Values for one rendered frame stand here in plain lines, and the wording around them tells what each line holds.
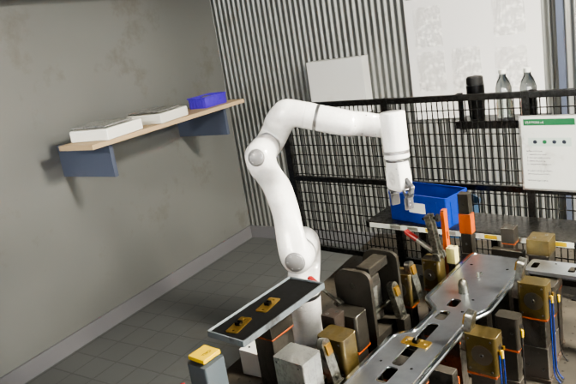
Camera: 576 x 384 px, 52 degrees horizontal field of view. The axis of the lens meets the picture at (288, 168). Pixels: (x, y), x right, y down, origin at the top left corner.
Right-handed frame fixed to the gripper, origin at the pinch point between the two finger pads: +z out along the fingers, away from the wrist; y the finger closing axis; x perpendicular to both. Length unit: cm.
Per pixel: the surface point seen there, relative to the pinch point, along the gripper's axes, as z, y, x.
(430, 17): -71, -213, 151
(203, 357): 18, 32, -77
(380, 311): 30.1, 10.3, -17.5
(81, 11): -110, -277, -88
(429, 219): 9.2, -5.0, 12.3
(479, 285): 30.1, 11.3, 19.3
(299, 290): 16.0, 10.7, -43.1
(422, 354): 33, 37, -18
